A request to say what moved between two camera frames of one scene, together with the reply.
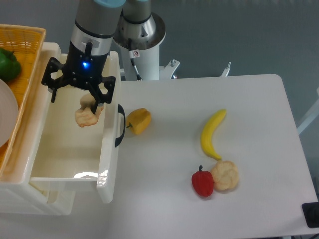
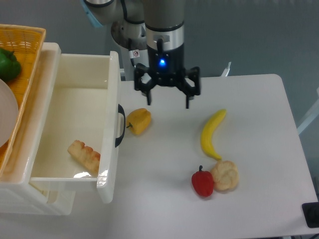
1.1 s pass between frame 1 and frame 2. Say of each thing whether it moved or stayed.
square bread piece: moved
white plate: stayed
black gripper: moved
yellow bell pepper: stayed
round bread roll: stayed
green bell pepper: stayed
